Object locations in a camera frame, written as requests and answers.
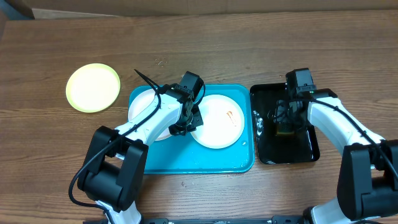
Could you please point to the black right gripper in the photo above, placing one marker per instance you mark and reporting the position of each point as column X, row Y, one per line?
column 285, row 116

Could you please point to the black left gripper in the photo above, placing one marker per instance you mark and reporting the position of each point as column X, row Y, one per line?
column 198, row 122

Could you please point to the green yellow sponge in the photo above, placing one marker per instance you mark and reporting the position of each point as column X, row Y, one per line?
column 284, row 129

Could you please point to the white plate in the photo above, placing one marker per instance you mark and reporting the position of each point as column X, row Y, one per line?
column 140, row 102
column 223, row 122

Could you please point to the yellow plate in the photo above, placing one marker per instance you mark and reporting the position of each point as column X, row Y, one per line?
column 93, row 88

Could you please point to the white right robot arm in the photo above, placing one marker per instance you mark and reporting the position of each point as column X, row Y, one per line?
column 367, row 184

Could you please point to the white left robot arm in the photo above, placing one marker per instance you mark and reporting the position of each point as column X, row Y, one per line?
column 113, row 169

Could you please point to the black water tray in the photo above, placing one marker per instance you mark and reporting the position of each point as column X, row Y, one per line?
column 299, row 147

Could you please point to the blue plastic tray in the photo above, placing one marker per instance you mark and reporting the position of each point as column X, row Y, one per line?
column 183, row 155

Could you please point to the brown cardboard backdrop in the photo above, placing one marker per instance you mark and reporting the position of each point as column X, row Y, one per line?
column 31, row 8

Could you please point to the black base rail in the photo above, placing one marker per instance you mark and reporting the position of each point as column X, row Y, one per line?
column 277, row 219

